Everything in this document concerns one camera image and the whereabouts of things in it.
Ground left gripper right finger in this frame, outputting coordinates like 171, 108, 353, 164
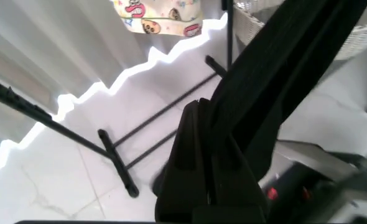
208, 133, 269, 217

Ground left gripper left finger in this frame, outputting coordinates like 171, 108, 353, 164
154, 98, 210, 220

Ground black garment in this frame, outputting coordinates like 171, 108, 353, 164
152, 0, 367, 197

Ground cream printed garment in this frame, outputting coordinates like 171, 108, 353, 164
111, 0, 203, 37

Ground black clothes rack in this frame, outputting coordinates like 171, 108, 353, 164
0, 0, 236, 198

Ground white laundry basket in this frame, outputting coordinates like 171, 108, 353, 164
232, 0, 367, 60

